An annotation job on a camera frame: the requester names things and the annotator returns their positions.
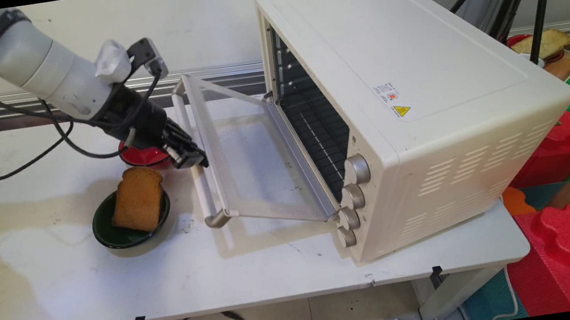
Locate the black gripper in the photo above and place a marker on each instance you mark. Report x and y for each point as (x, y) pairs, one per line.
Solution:
(136, 118)

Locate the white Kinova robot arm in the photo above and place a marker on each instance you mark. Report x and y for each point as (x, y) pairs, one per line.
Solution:
(45, 70)

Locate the red bowl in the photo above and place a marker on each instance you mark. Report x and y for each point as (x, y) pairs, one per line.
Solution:
(146, 156)

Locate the brown toast slice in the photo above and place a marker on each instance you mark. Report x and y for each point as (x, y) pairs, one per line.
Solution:
(137, 200)

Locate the dark green bowl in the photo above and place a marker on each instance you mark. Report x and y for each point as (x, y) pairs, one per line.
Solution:
(109, 234)

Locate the silver oven knob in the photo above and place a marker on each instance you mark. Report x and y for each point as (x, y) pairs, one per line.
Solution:
(350, 218)
(347, 236)
(358, 169)
(353, 196)

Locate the warning sticker label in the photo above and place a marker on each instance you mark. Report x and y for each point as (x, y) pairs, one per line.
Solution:
(393, 99)

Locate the white toaster oven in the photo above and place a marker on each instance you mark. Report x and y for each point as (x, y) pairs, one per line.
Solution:
(414, 57)

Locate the white table leg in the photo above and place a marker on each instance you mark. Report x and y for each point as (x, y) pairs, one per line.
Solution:
(454, 294)

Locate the orange foam piece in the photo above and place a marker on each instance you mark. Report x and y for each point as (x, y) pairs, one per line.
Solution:
(517, 201)

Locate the teal floor mat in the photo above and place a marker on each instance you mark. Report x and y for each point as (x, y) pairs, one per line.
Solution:
(490, 303)

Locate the red plate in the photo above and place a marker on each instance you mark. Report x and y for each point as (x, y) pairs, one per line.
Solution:
(517, 38)

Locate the small red foam block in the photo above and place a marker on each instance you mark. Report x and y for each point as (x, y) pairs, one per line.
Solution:
(556, 154)

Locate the light brown bread slice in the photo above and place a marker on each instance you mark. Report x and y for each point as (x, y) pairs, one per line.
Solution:
(550, 42)

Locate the aluminium wall rail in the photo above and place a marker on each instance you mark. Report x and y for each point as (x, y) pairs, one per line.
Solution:
(221, 83)

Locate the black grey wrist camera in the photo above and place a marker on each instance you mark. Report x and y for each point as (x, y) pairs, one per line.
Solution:
(148, 54)

